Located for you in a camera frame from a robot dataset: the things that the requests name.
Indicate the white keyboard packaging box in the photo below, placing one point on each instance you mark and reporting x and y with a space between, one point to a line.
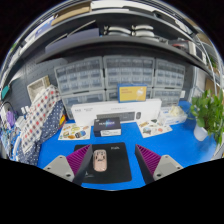
83 111

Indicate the cartoon sticker sheet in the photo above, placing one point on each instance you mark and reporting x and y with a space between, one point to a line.
154 128
74 131

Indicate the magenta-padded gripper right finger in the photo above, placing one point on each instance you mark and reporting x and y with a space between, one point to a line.
166 166

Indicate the dark grey shelf unit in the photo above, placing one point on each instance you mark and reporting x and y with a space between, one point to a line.
110 41

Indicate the black mouse pad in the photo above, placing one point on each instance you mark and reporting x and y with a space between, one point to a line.
118 163

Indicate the green leafy pothos plant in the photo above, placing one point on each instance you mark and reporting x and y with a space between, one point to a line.
208 111

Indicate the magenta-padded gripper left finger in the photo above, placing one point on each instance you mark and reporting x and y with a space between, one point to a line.
58 166

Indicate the beige perforated plastic basket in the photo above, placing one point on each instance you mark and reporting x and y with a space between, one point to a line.
37 87

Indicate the yellow and blue box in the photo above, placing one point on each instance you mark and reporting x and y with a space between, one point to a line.
132 93

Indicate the white plant pot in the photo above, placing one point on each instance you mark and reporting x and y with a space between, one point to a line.
200 133

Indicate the cream disposable gloves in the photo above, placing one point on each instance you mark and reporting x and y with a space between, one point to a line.
175 110

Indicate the white polka dot fabric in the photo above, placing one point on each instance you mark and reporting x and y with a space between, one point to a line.
41 110

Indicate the transparent pink computer mouse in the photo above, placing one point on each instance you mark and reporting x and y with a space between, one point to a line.
100 160

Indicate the small black box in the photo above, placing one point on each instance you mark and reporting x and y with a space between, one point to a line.
106 126

